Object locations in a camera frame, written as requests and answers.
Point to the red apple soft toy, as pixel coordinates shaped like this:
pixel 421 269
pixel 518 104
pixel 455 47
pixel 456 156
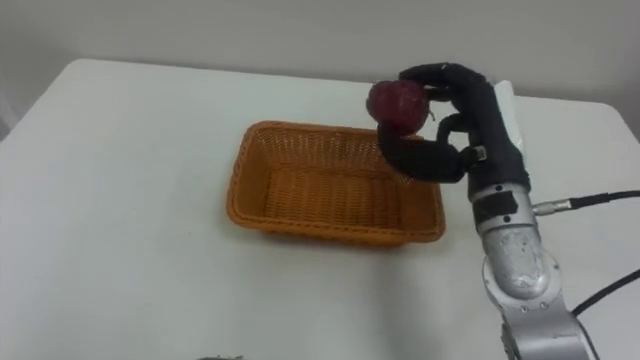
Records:
pixel 398 106

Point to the white table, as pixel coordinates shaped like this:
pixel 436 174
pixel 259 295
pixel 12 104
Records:
pixel 150 225

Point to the orange wicker basket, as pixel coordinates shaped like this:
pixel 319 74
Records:
pixel 330 190

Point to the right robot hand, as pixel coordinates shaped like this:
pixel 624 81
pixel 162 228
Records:
pixel 487 135

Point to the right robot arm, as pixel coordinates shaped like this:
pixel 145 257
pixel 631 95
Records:
pixel 520 260

